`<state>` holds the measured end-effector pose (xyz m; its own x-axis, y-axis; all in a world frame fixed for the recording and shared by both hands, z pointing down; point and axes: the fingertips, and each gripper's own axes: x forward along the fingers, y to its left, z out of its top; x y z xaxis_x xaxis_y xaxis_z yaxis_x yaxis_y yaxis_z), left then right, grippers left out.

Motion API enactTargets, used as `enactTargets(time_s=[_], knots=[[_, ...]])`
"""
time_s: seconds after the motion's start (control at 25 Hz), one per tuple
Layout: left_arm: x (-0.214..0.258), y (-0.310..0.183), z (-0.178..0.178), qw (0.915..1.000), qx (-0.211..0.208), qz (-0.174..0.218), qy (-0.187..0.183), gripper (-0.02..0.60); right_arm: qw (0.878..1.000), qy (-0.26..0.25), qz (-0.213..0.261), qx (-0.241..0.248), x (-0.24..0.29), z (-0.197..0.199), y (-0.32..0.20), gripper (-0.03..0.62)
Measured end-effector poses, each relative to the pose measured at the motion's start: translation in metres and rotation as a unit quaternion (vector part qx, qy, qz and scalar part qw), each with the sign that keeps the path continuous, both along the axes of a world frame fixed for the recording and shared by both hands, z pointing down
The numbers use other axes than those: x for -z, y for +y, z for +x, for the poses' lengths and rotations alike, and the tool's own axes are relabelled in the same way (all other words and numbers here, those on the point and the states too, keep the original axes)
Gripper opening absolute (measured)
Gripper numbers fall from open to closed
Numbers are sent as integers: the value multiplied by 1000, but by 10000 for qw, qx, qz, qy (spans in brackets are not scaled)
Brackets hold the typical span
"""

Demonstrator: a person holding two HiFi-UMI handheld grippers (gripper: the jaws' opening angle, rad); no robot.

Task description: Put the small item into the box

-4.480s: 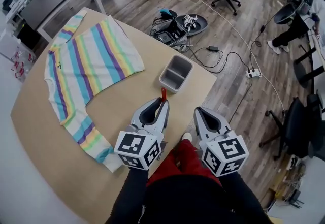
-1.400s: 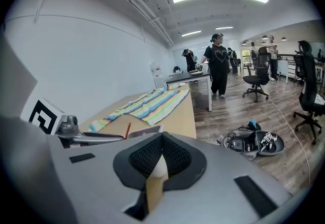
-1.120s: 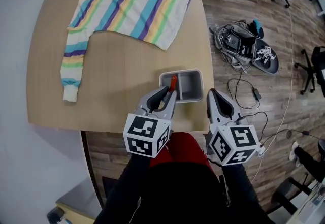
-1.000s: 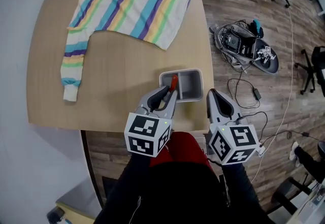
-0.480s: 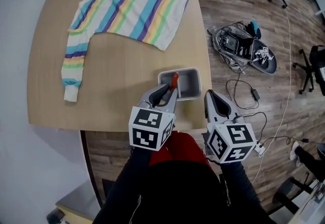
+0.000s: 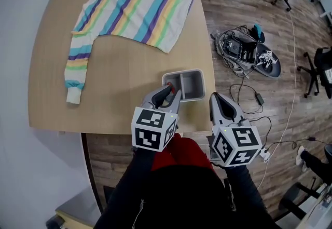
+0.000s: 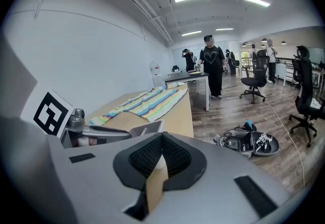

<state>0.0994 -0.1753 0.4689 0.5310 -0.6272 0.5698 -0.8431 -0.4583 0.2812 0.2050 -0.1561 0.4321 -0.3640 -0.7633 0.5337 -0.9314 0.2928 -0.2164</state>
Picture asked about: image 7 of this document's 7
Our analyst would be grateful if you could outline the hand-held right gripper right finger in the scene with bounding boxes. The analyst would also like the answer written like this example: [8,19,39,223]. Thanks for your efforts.
[148,131,293,224]

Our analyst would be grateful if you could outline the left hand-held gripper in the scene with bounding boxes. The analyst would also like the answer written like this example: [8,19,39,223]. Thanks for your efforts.
[20,87,133,149]

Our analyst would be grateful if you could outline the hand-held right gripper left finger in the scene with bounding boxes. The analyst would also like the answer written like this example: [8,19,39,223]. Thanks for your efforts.
[0,116,163,224]

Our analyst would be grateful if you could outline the grey divided plastic bin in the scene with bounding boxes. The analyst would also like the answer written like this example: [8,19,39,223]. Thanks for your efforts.
[128,119,165,140]

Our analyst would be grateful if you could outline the person's left hand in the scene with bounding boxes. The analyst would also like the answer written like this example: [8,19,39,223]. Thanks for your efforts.
[76,136,100,147]

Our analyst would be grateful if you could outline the open black carry case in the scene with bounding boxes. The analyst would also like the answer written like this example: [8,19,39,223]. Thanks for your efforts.
[214,126,280,161]

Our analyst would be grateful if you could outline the striped pastel sweater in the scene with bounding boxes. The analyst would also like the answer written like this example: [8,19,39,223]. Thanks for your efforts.
[88,85,188,127]

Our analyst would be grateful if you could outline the white spare gripper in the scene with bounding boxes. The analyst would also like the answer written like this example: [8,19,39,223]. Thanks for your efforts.
[256,133,274,153]

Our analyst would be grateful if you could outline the dark desk with white legs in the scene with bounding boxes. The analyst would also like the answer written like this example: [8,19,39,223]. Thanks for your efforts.
[165,71,211,112]

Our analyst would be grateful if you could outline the white ceiling pipes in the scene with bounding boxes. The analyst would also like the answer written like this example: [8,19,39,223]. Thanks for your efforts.
[123,0,175,46]

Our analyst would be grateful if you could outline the black office chair with paper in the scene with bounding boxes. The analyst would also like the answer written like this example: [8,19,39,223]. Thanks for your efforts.
[288,45,325,148]

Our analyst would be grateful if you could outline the black railing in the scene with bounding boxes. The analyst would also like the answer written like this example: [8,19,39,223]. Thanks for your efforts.
[275,56,301,87]

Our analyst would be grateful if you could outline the long white cable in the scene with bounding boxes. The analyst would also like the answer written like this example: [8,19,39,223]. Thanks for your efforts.
[265,100,306,189]

